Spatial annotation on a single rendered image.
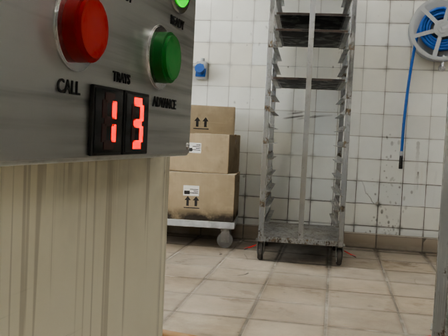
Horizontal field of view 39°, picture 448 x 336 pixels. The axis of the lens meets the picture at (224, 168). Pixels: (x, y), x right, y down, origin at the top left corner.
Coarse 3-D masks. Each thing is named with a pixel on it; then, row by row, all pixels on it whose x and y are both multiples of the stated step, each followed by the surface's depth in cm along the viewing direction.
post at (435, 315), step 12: (444, 144) 153; (444, 156) 153; (444, 168) 153; (444, 180) 153; (444, 192) 153; (444, 204) 153; (444, 216) 154; (444, 228) 154; (444, 240) 154; (444, 252) 154; (444, 264) 154; (444, 276) 154; (444, 288) 154; (444, 300) 154; (444, 312) 154; (432, 324) 156; (444, 324) 154
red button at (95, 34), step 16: (80, 0) 27; (96, 0) 28; (64, 16) 27; (80, 16) 27; (96, 16) 28; (64, 32) 27; (80, 32) 27; (96, 32) 28; (80, 48) 27; (96, 48) 28
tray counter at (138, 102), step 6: (138, 102) 35; (132, 108) 34; (132, 114) 34; (132, 120) 34; (138, 120) 35; (132, 126) 34; (138, 126) 35; (132, 132) 34; (132, 138) 34; (138, 144) 35
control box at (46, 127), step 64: (0, 0) 23; (64, 0) 27; (128, 0) 33; (192, 0) 43; (0, 64) 23; (64, 64) 27; (128, 64) 34; (192, 64) 44; (0, 128) 23; (64, 128) 28; (128, 128) 34
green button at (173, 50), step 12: (156, 36) 37; (168, 36) 37; (156, 48) 36; (168, 48) 37; (180, 48) 38; (156, 60) 36; (168, 60) 37; (180, 60) 39; (156, 72) 37; (168, 72) 37
